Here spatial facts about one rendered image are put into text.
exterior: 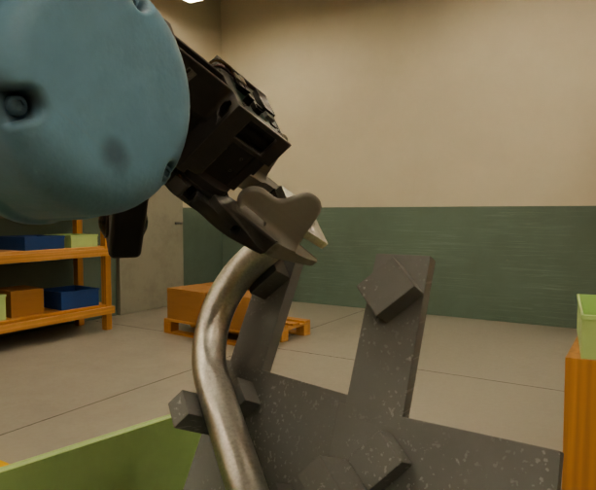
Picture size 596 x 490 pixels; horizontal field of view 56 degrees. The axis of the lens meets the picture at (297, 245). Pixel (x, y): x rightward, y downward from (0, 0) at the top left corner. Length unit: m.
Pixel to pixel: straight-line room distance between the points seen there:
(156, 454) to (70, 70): 0.51
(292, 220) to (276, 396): 0.16
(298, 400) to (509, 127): 6.15
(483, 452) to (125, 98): 0.30
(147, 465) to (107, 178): 0.49
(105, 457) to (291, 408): 0.20
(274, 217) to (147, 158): 0.25
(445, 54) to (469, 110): 0.69
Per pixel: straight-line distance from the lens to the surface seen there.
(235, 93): 0.39
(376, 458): 0.39
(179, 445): 0.65
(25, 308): 5.59
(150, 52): 0.19
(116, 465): 0.61
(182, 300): 5.56
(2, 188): 0.18
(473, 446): 0.39
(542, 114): 6.51
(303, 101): 7.55
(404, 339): 0.42
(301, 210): 0.43
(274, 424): 0.49
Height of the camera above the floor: 1.17
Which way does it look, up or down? 3 degrees down
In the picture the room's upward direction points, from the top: straight up
